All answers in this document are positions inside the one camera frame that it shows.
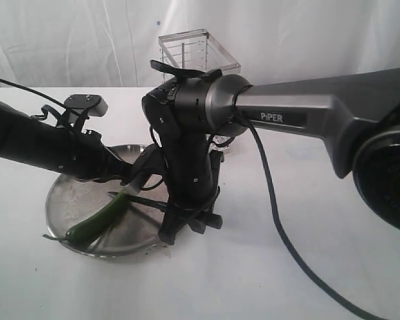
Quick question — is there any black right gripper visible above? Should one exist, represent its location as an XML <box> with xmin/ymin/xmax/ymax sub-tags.
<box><xmin>158</xmin><ymin>167</ymin><xmax>223</xmax><ymax>245</ymax></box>

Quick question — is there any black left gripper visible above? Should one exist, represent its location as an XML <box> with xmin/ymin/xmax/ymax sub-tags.
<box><xmin>53</xmin><ymin>129</ymin><xmax>134</xmax><ymax>187</ymax></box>

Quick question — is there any black knife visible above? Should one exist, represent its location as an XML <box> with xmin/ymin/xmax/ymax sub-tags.
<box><xmin>107</xmin><ymin>190</ymin><xmax>167</xmax><ymax>212</ymax></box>

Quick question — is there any green cucumber with stem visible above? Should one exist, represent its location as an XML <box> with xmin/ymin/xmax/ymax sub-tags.
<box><xmin>42</xmin><ymin>190</ymin><xmax>130</xmax><ymax>248</ymax></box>

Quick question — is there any metal wire utensil holder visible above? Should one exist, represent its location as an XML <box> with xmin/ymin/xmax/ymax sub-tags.
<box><xmin>151</xmin><ymin>29</ymin><xmax>249</xmax><ymax>153</ymax></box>

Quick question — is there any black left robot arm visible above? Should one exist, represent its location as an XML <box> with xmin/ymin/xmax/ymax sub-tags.
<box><xmin>0</xmin><ymin>101</ymin><xmax>132</xmax><ymax>183</ymax></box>

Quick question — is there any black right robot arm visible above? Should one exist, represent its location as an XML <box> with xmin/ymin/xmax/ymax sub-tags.
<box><xmin>142</xmin><ymin>60</ymin><xmax>400</xmax><ymax>230</ymax></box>

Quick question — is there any round stainless steel plate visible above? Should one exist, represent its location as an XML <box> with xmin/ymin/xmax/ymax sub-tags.
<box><xmin>45</xmin><ymin>143</ymin><xmax>174</xmax><ymax>257</ymax></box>

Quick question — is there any white backdrop cloth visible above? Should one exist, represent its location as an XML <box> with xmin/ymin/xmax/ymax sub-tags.
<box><xmin>0</xmin><ymin>1</ymin><xmax>400</xmax><ymax>87</ymax></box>

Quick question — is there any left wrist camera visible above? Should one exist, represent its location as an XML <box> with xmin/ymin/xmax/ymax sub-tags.
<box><xmin>29</xmin><ymin>94</ymin><xmax>108</xmax><ymax>134</ymax></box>

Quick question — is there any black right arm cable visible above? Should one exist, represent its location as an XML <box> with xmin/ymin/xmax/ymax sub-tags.
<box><xmin>148</xmin><ymin>113</ymin><xmax>374</xmax><ymax>320</ymax></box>

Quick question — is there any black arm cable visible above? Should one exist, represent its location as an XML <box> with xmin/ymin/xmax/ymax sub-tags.
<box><xmin>0</xmin><ymin>73</ymin><xmax>67</xmax><ymax>109</ymax></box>
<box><xmin>148</xmin><ymin>113</ymin><xmax>374</xmax><ymax>320</ymax></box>

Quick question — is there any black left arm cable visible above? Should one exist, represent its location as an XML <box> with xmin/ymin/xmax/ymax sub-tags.
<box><xmin>0</xmin><ymin>73</ymin><xmax>67</xmax><ymax>109</ymax></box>

